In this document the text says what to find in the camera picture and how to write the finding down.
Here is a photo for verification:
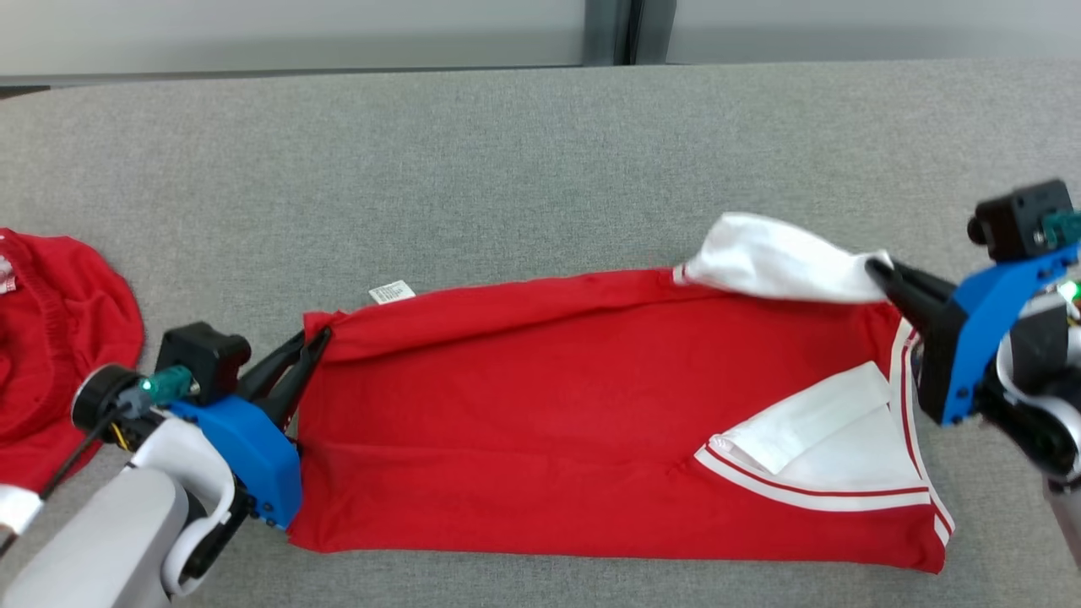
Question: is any plain red garment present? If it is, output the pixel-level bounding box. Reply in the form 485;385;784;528
0;228;144;495

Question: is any grey partition post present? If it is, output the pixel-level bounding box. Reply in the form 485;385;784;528
583;0;676;67

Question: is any black cable teal plug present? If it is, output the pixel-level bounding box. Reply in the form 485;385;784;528
1043;211;1081;250
38;365;197;499

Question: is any red white striped jersey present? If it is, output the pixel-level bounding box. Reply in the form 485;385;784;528
287;211;957;575

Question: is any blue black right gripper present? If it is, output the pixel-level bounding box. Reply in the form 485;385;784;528
866;243;1081;426

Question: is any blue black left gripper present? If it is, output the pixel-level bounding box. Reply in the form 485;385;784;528
169;328;332;531

